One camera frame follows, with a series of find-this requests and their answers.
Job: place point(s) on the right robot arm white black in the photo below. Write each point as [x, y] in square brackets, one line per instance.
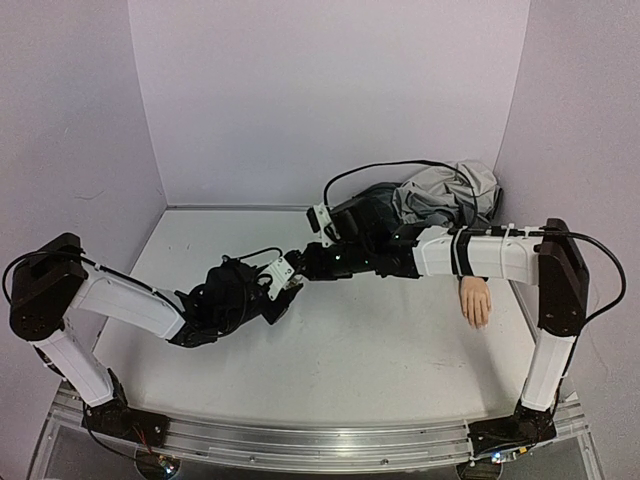
[355, 238]

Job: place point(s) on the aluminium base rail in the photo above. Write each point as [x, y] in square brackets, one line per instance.
[358, 449]

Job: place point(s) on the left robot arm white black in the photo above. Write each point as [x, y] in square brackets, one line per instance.
[42, 286]

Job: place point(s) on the mannequin hand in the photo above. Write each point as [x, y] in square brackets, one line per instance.
[476, 303]

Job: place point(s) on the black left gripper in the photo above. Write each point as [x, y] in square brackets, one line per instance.
[286, 298]

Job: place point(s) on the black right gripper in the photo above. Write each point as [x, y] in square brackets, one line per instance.
[297, 258]

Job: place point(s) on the grey crumpled cloth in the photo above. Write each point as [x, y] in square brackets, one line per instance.
[467, 194]

